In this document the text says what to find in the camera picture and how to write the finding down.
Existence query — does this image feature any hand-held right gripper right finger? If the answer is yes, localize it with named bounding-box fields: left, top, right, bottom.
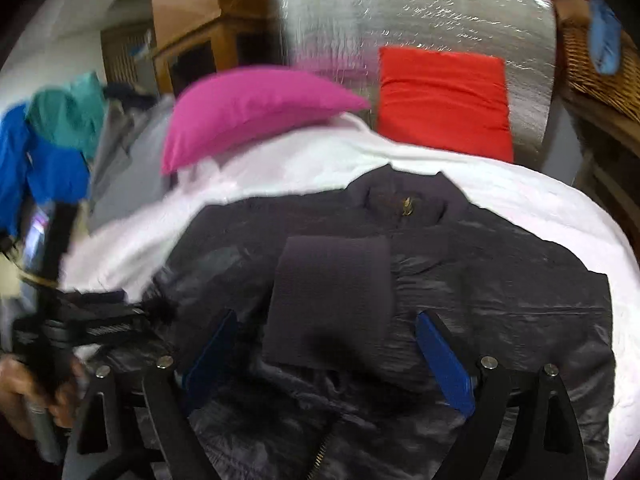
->
left=414, top=310, right=592, bottom=480

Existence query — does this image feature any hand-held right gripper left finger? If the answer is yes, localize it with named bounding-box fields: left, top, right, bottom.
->
left=75, top=307, right=241, bottom=480

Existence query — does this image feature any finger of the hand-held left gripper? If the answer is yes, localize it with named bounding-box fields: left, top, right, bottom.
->
left=75, top=305, right=173, bottom=356

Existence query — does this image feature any dark padded jacket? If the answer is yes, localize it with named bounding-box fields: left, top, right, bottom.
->
left=107, top=170, right=618, bottom=480

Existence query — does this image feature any person's left hand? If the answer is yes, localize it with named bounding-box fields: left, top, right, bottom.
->
left=0, top=355, right=87, bottom=438

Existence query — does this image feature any grey garment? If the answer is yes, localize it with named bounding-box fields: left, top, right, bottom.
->
left=90, top=95, right=176, bottom=231

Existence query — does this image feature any blue garment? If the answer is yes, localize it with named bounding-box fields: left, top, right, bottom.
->
left=0, top=105, right=91, bottom=238

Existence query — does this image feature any white embossed blanket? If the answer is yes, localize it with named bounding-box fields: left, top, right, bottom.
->
left=60, top=110, right=640, bottom=480

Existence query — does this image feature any teal garment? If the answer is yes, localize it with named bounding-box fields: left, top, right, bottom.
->
left=25, top=71, right=108, bottom=161

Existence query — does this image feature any pink pillow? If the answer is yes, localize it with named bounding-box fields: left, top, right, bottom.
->
left=161, top=67, right=372, bottom=176

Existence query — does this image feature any red pillow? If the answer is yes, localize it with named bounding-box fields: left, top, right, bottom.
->
left=377, top=46, right=516, bottom=163

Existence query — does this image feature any wicker basket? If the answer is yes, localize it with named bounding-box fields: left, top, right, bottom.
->
left=555, top=20, right=640, bottom=123

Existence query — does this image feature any wooden cabinet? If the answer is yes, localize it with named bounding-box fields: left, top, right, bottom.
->
left=150, top=0, right=281, bottom=96

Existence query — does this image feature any blue cloth item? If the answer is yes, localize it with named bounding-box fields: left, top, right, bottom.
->
left=587, top=0, right=623, bottom=76

